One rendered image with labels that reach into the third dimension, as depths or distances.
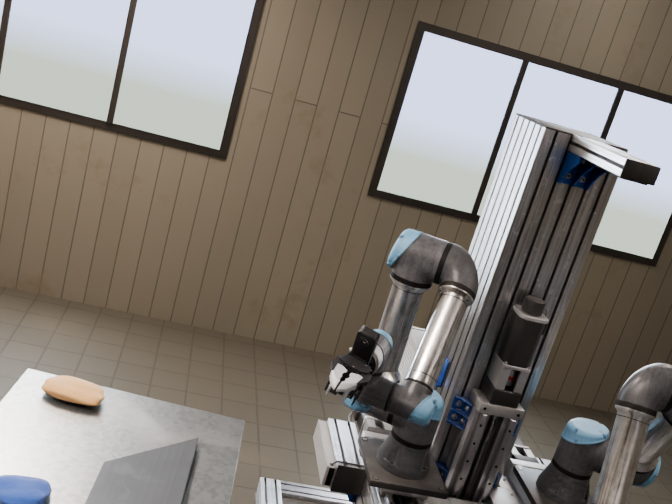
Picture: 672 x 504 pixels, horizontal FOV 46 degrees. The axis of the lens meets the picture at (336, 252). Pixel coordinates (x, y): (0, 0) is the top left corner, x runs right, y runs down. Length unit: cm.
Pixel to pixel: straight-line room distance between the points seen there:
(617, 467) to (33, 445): 136
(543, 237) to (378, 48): 289
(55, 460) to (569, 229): 146
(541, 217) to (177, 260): 330
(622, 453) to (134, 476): 113
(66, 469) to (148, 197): 332
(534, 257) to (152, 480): 117
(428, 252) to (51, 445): 102
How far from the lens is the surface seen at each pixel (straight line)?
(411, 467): 226
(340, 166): 507
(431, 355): 197
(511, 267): 229
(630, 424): 206
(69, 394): 217
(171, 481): 192
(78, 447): 203
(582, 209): 231
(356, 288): 532
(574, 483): 245
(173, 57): 492
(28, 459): 197
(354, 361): 176
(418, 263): 207
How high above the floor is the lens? 216
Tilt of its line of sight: 16 degrees down
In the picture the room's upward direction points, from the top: 16 degrees clockwise
